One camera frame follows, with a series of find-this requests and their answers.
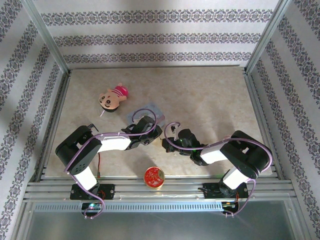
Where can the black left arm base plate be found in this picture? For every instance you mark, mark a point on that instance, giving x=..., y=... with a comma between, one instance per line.
x=108, y=191

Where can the round red gold tin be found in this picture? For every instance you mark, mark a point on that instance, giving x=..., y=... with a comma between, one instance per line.
x=154, y=177

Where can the blue cartoon tin box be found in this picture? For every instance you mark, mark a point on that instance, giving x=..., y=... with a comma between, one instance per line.
x=161, y=115

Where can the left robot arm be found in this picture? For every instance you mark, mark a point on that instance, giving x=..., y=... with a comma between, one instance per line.
x=77, y=150

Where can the aluminium left side rail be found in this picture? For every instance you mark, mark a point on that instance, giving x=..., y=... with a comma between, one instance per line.
x=53, y=125

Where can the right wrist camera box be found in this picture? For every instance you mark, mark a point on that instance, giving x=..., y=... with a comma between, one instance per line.
x=177, y=135

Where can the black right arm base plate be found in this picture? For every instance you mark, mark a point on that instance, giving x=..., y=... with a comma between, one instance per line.
x=211, y=193

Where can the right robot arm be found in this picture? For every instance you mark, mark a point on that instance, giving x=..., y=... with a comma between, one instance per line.
x=245, y=155

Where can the peach plush doll pink hat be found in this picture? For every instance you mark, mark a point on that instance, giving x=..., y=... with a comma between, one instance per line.
x=110, y=100

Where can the aluminium frame post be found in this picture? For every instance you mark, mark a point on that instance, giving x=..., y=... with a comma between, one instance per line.
x=266, y=37
x=47, y=37

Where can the aluminium left frame post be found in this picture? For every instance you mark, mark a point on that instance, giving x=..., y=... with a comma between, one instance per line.
x=47, y=37

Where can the grey metal sheet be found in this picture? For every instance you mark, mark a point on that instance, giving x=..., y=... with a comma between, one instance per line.
x=160, y=225

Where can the aluminium right frame post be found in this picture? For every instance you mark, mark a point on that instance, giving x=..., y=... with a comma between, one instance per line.
x=266, y=37

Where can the aluminium front rails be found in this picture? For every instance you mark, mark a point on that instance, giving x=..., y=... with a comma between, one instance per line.
x=180, y=186

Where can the aluminium rail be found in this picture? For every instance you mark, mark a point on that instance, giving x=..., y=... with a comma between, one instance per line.
x=258, y=112
x=53, y=125

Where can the aluminium right side rail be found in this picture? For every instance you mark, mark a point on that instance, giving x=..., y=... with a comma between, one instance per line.
x=258, y=112

